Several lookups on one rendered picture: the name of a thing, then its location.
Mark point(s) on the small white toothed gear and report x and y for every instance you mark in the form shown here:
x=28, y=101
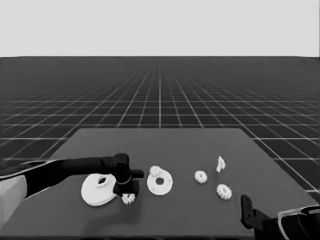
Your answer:
x=197, y=177
x=152, y=171
x=125, y=200
x=220, y=192

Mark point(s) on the large thick white disc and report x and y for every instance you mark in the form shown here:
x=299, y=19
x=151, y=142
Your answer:
x=95, y=195

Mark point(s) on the white round carrier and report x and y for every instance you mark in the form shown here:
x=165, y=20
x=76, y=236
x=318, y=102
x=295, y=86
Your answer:
x=166, y=186

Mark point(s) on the small white T-shaped piece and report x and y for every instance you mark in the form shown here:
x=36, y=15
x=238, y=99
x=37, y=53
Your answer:
x=220, y=164

